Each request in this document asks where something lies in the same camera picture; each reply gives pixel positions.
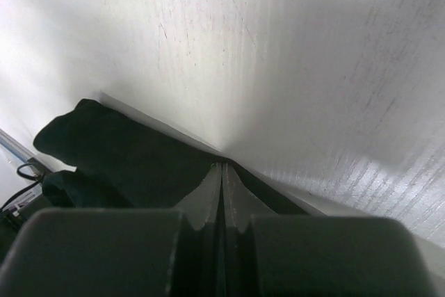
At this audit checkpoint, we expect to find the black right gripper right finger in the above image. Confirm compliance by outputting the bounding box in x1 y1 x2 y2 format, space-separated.
221 164 444 296

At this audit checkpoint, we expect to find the black t shirt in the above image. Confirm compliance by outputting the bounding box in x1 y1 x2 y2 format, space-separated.
33 99 307 215

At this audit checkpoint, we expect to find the aluminium front rail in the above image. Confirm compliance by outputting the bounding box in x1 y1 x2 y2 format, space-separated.
1 130 48 173

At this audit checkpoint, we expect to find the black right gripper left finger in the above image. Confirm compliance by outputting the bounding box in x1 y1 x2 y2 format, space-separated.
1 165 222 296

